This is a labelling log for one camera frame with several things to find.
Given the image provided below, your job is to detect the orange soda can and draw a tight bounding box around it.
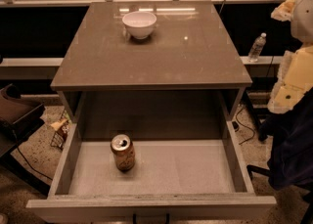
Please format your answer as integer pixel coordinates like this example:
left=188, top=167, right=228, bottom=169
left=111, top=134, right=135, bottom=171

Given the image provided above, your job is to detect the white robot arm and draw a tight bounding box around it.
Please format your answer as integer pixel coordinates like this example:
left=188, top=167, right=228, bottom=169
left=267, top=0, right=313, bottom=113

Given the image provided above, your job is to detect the grey cabinet counter top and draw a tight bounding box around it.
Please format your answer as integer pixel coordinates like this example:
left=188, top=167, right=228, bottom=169
left=51, top=1, right=251, bottom=91

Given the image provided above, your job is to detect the open grey top drawer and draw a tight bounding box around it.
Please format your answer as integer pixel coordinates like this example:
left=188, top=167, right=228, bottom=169
left=26, top=123, right=276, bottom=223

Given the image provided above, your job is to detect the white ceramic bowl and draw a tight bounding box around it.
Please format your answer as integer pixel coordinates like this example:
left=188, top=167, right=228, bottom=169
left=122, top=11, right=157, bottom=39

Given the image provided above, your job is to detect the clear plastic water bottle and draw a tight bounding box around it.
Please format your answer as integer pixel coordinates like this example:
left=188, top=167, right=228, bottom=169
left=248, top=32, right=267, bottom=63

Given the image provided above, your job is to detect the dark office chair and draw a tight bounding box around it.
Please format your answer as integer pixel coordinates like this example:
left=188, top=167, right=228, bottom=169
left=0, top=84, right=50, bottom=196

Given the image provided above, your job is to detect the dark blue cloth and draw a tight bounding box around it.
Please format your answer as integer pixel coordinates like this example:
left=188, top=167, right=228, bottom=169
left=259, top=89, right=313, bottom=190

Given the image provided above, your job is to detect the black floor cable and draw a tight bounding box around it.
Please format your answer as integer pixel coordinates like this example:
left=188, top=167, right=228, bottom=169
left=232, top=105, right=257, bottom=146

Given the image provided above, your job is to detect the wire basket with snacks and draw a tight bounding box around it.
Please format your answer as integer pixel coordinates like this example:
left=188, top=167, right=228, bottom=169
left=50, top=111, right=70, bottom=150

